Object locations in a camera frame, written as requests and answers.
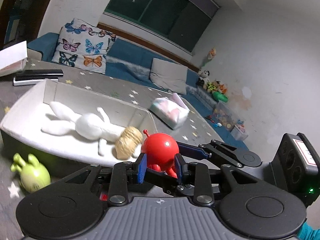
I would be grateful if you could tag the pastel tissue pack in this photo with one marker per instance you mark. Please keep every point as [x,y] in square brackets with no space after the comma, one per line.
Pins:
[172,111]

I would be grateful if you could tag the clear toy bin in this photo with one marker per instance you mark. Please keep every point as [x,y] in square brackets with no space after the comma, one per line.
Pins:
[230,120]

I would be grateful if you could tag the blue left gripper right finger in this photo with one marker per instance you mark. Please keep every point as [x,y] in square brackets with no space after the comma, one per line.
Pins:
[179,166]

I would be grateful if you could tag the stuffed toys pile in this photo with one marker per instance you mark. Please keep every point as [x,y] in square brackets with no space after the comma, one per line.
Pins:
[216,88]

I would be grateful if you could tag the black white storage box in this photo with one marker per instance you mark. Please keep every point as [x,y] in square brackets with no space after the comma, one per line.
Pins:
[21,126]

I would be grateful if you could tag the butterfly print pillow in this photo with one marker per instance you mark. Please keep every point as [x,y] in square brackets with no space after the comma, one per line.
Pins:
[83,46]

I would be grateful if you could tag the green alien toy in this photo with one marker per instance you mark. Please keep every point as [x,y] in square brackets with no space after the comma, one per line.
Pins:
[33,174]

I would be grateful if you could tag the red round toy figure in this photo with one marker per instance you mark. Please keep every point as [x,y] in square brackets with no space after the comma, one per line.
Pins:
[160,149]

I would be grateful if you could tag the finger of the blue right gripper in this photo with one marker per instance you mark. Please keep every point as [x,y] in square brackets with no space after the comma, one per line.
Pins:
[194,152]

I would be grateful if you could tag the black white flat box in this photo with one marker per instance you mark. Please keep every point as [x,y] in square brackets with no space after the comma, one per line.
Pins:
[32,77]

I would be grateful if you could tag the blue sofa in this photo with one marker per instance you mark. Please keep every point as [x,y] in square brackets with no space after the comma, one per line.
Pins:
[130,62]

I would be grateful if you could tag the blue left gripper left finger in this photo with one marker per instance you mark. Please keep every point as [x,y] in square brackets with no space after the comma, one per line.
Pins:
[141,167]

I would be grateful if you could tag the dark window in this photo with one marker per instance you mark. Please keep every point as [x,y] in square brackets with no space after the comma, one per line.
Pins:
[179,21]

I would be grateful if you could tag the grey cushion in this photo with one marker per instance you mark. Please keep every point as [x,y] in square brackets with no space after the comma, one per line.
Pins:
[169,76]

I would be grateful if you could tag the white plush rabbit doll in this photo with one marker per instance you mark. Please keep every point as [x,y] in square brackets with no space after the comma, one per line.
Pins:
[90,126]

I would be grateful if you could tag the tan peanut toy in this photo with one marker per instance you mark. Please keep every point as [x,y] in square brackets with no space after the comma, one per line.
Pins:
[126,144]

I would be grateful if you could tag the white tissue box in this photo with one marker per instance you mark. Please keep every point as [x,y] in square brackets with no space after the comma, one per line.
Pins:
[13,59]

